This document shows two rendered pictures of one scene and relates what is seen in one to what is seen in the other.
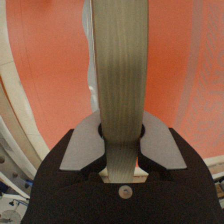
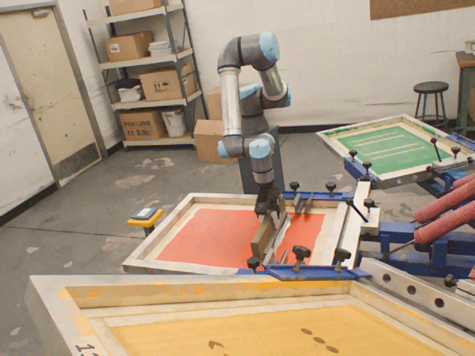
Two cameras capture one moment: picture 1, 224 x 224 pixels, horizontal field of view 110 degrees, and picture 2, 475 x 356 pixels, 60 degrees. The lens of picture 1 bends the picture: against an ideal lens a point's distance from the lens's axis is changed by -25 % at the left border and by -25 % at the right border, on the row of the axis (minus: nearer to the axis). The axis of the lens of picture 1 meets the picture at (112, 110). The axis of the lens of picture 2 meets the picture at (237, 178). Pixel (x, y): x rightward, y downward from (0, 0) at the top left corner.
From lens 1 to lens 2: 153 cm
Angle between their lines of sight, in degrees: 43
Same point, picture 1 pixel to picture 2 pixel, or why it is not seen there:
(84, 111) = (288, 234)
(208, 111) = (232, 230)
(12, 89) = (322, 245)
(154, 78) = not seen: hidden behind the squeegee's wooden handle
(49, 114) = (307, 235)
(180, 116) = (248, 230)
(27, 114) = (321, 236)
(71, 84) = (288, 242)
